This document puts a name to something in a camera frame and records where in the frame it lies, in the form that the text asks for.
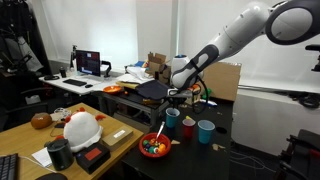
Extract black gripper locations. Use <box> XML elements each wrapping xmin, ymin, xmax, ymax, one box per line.
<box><xmin>166</xmin><ymin>88</ymin><xmax>200</xmax><ymax>108</ymax></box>

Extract black monitor on desk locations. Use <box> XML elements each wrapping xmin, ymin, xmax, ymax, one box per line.
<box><xmin>76</xmin><ymin>50</ymin><xmax>100</xmax><ymax>76</ymax></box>

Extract black keyboard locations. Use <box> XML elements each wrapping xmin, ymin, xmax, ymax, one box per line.
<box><xmin>62</xmin><ymin>79</ymin><xmax>87</xmax><ymax>87</ymax></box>

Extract blue plastic cup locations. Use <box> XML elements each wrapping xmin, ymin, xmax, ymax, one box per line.
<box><xmin>198</xmin><ymin>120</ymin><xmax>215</xmax><ymax>144</ymax></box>
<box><xmin>166</xmin><ymin>108</ymin><xmax>180</xmax><ymax>128</ymax></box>

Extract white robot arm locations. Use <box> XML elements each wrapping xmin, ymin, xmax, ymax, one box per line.
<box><xmin>166</xmin><ymin>0</ymin><xmax>320</xmax><ymax>108</ymax></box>

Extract large cardboard box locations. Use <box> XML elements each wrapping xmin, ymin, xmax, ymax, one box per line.
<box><xmin>203</xmin><ymin>62</ymin><xmax>241</xmax><ymax>101</ymax></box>

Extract red bowl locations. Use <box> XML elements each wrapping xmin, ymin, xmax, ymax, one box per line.
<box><xmin>139</xmin><ymin>133</ymin><xmax>171</xmax><ymax>158</ymax></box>

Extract black cylindrical speaker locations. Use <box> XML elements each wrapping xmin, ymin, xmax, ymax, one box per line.
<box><xmin>47</xmin><ymin>139</ymin><xmax>74</xmax><ymax>171</ymax></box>

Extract tan cardboard box small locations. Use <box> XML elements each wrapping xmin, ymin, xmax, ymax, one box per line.
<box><xmin>102</xmin><ymin>126</ymin><xmax>133</xmax><ymax>148</ymax></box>

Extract white plastic spoon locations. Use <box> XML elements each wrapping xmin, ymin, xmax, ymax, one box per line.
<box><xmin>156</xmin><ymin>121</ymin><xmax>165</xmax><ymax>140</ymax></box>

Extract open cardboard box rear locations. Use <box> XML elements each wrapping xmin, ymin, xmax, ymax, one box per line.
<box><xmin>146</xmin><ymin>52</ymin><xmax>171</xmax><ymax>84</ymax></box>

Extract colourful small toys in bowl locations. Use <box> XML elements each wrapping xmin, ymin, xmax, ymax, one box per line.
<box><xmin>142</xmin><ymin>138</ymin><xmax>167</xmax><ymax>154</ymax></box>

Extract white plush chicken toy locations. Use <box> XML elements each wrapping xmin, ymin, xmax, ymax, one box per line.
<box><xmin>56</xmin><ymin>107</ymin><xmax>105</xmax><ymax>153</ymax></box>

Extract red plastic cup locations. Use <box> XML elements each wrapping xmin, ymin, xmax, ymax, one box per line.
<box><xmin>182</xmin><ymin>119</ymin><xmax>195</xmax><ymax>138</ymax></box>

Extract black office chair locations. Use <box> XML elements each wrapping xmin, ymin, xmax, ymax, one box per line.
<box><xmin>0</xmin><ymin>74</ymin><xmax>49</xmax><ymax>131</ymax></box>

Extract orange bowl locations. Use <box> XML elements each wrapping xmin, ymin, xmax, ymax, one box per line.
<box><xmin>103</xmin><ymin>85</ymin><xmax>122</xmax><ymax>94</ymax></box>

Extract brown toy football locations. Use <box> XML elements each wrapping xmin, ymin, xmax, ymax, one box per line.
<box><xmin>31</xmin><ymin>113</ymin><xmax>53</xmax><ymax>129</ymax></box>

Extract wooden desk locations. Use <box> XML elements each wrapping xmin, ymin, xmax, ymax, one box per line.
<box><xmin>0</xmin><ymin>103</ymin><xmax>142</xmax><ymax>180</ymax></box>

